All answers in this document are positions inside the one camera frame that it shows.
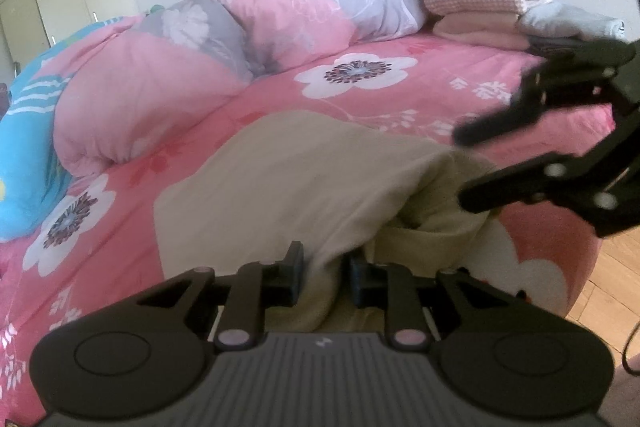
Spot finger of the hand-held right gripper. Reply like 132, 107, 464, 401
452, 38, 637, 146
457, 127, 640, 239

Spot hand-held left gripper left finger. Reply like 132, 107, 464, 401
136, 241, 305, 352

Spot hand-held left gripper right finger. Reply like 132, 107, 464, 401
349, 254, 521, 350

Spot beige pants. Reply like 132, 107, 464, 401
154, 109, 501, 333

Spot dark grey folded garment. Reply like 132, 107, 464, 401
524, 33, 608, 58

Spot pale pink folded cloth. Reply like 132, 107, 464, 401
431, 13, 532, 52

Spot pink floral bed sheet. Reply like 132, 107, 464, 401
0, 0, 617, 427

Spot pink grey floral quilt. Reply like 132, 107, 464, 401
52, 0, 431, 178

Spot blue pillow with yellow dot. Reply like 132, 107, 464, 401
0, 18, 123, 243

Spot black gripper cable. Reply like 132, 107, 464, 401
622, 319, 640, 375

